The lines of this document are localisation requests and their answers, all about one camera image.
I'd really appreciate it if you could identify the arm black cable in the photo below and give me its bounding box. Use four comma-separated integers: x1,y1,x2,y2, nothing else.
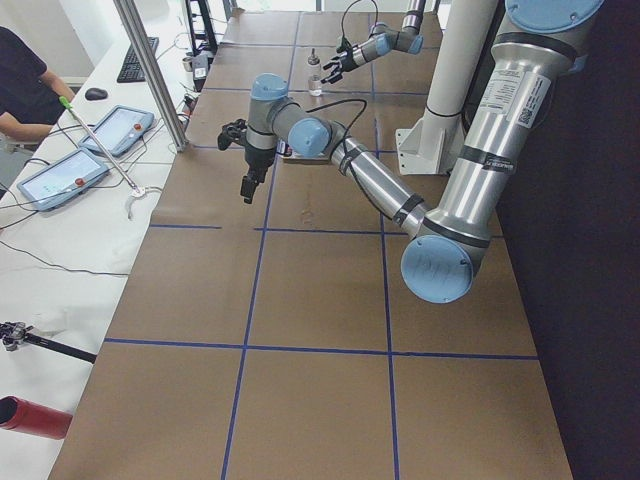
304,98,371,201
339,0,379,51

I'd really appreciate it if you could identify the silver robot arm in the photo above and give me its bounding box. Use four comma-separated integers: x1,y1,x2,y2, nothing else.
221,1,601,304
321,0,426,84

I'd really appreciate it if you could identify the wrist black camera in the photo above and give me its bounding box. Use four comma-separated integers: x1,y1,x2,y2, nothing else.
217,119,247,151
336,34,351,54

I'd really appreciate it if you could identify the person in black shirt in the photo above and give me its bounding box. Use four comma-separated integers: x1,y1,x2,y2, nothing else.
1,27,75,143

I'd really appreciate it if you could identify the black keyboard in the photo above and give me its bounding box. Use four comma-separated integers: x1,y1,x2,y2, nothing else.
116,45,146,84

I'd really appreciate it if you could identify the clear glass sauce bottle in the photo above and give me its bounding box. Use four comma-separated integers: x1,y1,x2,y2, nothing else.
306,48,322,97

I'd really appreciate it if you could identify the aluminium frame post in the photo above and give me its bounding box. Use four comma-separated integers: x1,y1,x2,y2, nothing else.
114,0,188,153

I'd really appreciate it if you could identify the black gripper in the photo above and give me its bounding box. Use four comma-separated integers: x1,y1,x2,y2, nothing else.
322,44,363,84
241,147,273,204

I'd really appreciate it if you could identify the metal grabber stick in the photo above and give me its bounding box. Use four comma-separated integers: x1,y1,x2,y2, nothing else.
59,96,163,220

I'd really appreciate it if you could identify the far blue teach pendant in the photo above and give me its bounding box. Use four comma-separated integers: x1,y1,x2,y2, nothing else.
92,105,155,157

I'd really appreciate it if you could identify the red cylinder bottle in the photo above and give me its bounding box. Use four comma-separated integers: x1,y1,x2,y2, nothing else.
1,396,73,440

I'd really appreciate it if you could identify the blue teach pendant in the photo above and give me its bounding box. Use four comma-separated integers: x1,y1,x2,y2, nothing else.
92,105,155,157
17,148,109,212

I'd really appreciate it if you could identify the digital kitchen scale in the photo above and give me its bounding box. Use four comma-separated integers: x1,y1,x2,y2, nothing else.
276,140,330,165

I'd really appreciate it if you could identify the black computer mouse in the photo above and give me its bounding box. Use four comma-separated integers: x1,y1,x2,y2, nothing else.
84,87,109,101

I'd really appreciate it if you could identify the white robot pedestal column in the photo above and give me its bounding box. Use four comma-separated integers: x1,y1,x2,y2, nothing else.
396,0,498,175

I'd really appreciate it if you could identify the black tripod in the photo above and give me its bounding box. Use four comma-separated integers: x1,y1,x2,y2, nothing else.
1,322,97,364

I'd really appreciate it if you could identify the near blue teach pendant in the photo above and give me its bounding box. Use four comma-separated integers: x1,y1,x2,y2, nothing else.
17,148,109,212

